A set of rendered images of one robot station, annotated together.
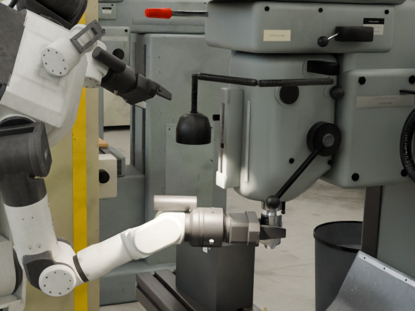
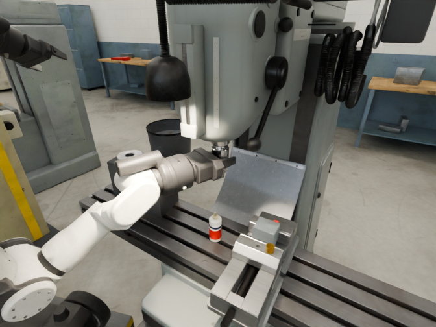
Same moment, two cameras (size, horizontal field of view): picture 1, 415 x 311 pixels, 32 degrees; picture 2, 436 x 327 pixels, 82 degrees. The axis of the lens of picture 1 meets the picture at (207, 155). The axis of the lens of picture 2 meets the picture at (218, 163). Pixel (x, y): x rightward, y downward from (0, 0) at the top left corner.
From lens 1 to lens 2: 107 cm
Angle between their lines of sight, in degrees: 36
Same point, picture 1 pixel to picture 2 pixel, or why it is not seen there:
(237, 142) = (202, 89)
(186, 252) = not seen: hidden behind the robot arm
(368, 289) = (248, 170)
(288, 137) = (255, 76)
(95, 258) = (70, 251)
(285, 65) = not seen: outside the picture
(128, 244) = (105, 222)
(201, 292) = not seen: hidden behind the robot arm
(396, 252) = (265, 145)
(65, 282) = (43, 297)
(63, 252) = (23, 261)
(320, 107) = (271, 41)
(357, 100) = (294, 33)
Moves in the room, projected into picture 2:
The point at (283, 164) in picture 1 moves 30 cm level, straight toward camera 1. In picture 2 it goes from (252, 104) to (396, 166)
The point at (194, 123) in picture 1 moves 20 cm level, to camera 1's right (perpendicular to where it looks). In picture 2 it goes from (176, 70) to (274, 61)
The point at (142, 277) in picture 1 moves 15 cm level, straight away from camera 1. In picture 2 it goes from (87, 204) to (77, 187)
